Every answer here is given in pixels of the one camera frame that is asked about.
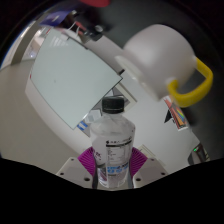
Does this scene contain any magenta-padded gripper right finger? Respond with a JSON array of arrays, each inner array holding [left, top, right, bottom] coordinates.
[[129, 147, 169, 189]]

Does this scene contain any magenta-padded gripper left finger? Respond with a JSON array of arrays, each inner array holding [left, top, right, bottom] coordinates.
[[55, 147, 98, 189]]

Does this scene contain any clear plastic water bottle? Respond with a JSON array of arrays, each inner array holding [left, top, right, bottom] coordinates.
[[89, 95, 136, 189]]

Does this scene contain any large whiteboard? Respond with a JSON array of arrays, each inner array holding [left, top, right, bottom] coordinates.
[[29, 31, 124, 130]]

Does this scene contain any flat round red coaster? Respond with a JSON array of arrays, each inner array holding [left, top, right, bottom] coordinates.
[[79, 0, 111, 8]]

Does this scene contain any large white wall poster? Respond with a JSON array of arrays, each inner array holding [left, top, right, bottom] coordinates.
[[136, 143, 156, 160]]

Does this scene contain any white mug yellow handle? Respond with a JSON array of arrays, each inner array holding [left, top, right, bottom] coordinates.
[[114, 23, 214, 108]]

